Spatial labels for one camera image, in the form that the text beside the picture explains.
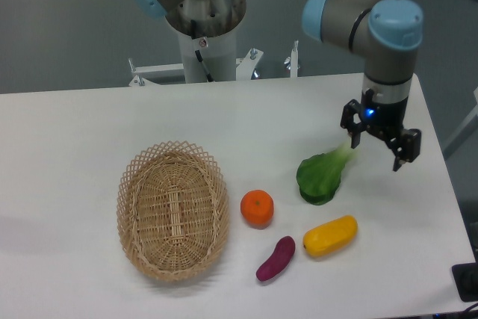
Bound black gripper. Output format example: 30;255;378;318
340;89;422;172

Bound green leafy vegetable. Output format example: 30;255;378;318
296;144;356;205

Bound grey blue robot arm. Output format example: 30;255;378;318
134;0;423;169

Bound yellow mango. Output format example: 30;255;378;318
302;215;358;258

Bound orange tangerine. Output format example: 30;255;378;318
240;189;275;227

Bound purple sweet potato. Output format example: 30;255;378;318
255;236;296;282

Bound black box at table edge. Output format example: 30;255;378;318
451;262;477;303

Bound woven wicker basket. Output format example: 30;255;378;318
117;141;229;282

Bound white frame at right edge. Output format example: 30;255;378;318
441;88;478;161

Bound white metal base frame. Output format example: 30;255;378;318
128;40;301;87

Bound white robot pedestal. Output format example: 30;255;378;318
163;0;247;84

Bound black cable on pedestal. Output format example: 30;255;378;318
190;19;215;83

